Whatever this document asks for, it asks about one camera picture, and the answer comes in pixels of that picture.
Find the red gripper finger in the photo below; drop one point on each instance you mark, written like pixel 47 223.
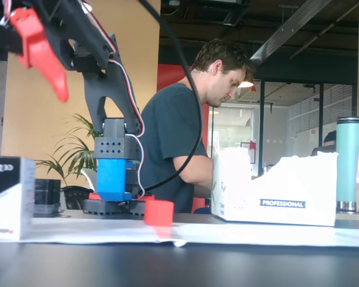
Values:
pixel 42 56

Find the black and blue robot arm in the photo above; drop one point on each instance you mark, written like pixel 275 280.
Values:
pixel 107 86

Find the green potted palm plant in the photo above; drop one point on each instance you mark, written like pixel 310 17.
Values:
pixel 77 149

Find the man in dark t-shirt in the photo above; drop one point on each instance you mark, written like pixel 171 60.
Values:
pixel 170 125

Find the red cube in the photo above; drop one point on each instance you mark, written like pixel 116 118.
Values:
pixel 158 213

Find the white pendant lamp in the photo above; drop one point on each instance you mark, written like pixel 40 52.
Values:
pixel 246 84

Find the grey steel ceiling beam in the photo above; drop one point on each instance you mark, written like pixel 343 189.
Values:
pixel 287 30

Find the white paper sheet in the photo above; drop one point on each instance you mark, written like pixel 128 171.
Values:
pixel 227 234

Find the white open cardboard box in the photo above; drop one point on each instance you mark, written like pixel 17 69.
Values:
pixel 287 185

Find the dark-haired person head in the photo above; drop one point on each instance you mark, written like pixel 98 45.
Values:
pixel 330 139

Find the teal steel tumbler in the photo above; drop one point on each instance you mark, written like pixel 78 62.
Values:
pixel 348 155

